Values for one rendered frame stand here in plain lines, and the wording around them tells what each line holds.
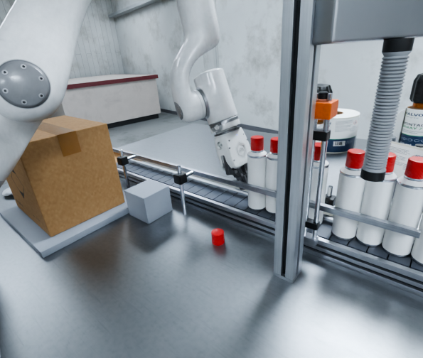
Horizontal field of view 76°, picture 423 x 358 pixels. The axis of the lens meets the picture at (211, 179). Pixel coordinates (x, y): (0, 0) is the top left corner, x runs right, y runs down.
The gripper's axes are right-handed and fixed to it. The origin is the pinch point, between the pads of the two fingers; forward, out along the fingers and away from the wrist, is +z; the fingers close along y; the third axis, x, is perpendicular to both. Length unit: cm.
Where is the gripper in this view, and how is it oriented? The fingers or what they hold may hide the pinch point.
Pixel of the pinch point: (243, 182)
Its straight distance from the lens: 78.8
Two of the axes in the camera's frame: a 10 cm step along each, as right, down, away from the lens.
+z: 3.3, 9.3, 1.9
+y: 6.4, -3.6, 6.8
